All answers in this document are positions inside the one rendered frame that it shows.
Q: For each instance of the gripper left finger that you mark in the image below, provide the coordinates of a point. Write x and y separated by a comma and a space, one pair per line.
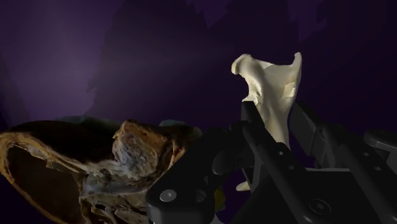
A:
186, 173

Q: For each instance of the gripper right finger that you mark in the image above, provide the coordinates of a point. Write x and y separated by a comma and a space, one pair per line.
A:
350, 149

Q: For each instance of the cream bone-shaped object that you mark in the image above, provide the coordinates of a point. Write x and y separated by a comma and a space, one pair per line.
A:
273, 93

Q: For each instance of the brown rough hollow object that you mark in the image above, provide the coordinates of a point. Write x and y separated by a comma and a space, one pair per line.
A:
93, 155

